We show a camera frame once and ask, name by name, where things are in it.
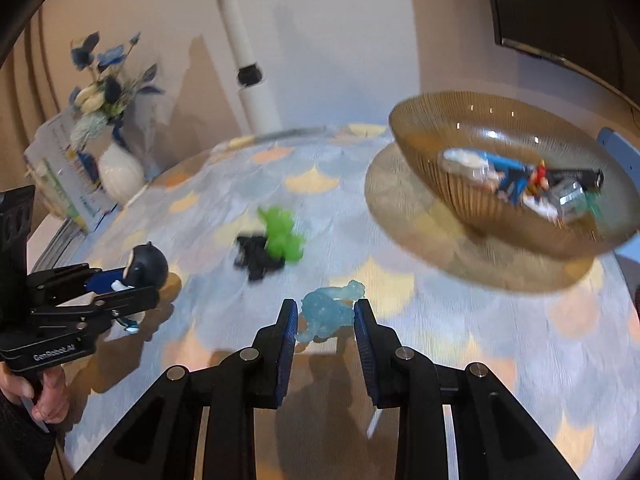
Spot white round vase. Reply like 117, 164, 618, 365
97, 142, 146, 206

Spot blue white artificial flowers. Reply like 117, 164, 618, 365
67, 30, 166, 153

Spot red yellow small figure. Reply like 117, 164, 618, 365
530, 160, 551, 196

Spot blue chair back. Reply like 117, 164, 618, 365
597, 127, 640, 166

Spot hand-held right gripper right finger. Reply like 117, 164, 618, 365
353, 299, 581, 480

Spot black wall television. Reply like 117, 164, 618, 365
481, 0, 640, 96

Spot translucent light blue figure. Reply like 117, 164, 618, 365
294, 280, 366, 345

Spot dark blue ninja figure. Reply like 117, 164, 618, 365
112, 241, 170, 335

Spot clear plastic case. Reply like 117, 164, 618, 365
552, 182, 588, 221

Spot person's left forearm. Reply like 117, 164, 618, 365
0, 392, 57, 480

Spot amber ribbed glass bowl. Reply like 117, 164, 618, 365
388, 90, 637, 262

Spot black spiky toy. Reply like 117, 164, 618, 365
235, 234, 286, 282

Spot blue toy figure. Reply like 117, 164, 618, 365
492, 155, 536, 206

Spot black clamp on pole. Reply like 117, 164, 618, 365
236, 64, 263, 88

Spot printed desk calendar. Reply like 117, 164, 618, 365
22, 109, 123, 235

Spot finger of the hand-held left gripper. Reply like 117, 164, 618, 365
27, 264, 126, 295
29, 286, 161, 333

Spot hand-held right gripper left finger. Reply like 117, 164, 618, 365
87, 299, 300, 480

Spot person's left hand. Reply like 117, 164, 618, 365
0, 365, 71, 423

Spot grey stack of papers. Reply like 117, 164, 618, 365
35, 220, 93, 273

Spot white blue toy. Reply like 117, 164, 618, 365
439, 147, 501, 181

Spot green toy figure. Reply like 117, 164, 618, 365
256, 205, 306, 266

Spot black box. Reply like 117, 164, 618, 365
547, 166, 605, 191

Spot white lamp pole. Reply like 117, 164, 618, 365
112, 0, 351, 148

